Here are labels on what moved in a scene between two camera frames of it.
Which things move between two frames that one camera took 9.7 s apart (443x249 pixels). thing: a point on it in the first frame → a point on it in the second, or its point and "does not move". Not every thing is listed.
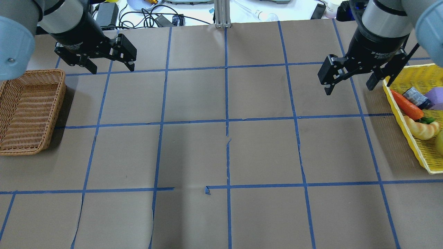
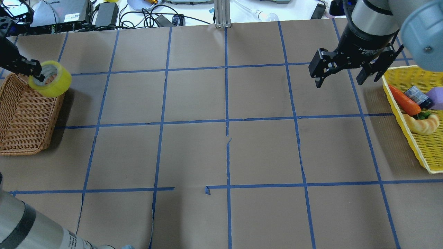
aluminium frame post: x=222 y=14 does not move
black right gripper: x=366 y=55 → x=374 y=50
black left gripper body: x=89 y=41 → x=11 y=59
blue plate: x=139 y=4 does not move
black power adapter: x=107 y=14 does not move
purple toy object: x=435 y=95 does not move
